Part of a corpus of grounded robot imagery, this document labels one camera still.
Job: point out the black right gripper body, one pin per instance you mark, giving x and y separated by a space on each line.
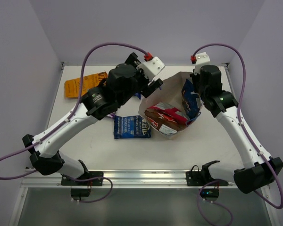
197 87

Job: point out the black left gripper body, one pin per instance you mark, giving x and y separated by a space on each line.
145 83

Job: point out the small blue snack packet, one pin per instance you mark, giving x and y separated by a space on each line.
138 95

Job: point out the purple candy packet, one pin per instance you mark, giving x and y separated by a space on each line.
111 115

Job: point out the blue checkered paper bag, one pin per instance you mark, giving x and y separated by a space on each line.
169 92

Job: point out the blue white snack packet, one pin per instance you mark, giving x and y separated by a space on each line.
130 127

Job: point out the orange snack packet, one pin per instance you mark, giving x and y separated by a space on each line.
72 87

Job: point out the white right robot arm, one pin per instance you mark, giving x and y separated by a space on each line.
258 167

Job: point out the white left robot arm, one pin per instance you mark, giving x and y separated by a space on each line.
44 148

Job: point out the dark blue snack packet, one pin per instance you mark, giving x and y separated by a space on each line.
190 100

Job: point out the pink snack packet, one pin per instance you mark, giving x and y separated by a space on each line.
173 112

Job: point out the brown snack packet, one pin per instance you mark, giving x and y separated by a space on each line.
167 124

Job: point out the black right controller box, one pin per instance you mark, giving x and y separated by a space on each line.
210 193

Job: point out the black controller box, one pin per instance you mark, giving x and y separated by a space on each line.
210 193
80 192

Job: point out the black left controller box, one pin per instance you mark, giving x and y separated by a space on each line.
80 192

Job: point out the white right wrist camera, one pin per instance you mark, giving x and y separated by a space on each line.
202 59

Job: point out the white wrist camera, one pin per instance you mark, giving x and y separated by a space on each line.
202 59
151 68

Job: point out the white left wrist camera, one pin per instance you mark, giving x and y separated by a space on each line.
151 68

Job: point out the aluminium mounting rail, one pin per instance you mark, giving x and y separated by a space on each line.
159 179

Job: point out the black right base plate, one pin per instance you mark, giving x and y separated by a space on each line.
198 177

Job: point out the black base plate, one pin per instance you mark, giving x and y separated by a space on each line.
66 181
198 177

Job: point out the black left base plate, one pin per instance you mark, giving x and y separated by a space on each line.
66 181

